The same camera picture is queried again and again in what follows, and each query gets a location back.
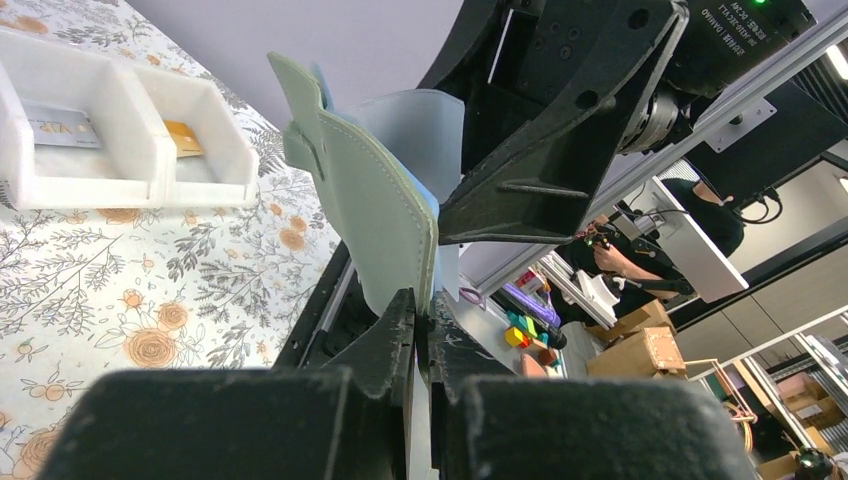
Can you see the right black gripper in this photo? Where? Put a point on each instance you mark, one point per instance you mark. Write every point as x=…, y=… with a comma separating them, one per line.
x=550, y=88

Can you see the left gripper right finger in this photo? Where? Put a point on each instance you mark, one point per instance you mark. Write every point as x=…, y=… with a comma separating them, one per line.
x=488, y=422

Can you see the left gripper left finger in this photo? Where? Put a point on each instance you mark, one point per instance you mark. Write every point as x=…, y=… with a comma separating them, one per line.
x=347, y=419

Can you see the green leather card holder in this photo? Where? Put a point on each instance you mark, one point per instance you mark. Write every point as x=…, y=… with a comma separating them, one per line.
x=382, y=170

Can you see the orange credit card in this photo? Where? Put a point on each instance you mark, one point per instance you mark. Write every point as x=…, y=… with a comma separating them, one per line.
x=185, y=140

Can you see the grey credit card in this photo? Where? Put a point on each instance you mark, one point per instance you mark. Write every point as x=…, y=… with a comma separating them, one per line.
x=60, y=127

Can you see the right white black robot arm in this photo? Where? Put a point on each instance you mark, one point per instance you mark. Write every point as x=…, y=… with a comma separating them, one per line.
x=722, y=42

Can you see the clear plastic compartment tray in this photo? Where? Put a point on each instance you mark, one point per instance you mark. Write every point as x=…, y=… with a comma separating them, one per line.
x=126, y=102

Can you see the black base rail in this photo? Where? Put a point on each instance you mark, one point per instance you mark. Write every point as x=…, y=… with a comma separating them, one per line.
x=334, y=316

